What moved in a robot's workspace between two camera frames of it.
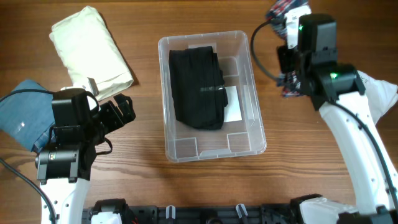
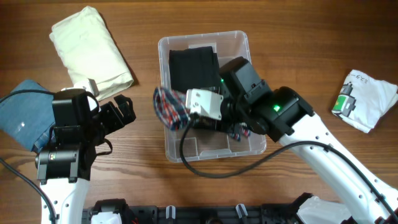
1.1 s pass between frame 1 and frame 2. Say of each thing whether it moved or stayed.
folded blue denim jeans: stayed
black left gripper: stayed
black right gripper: moved
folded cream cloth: stayed
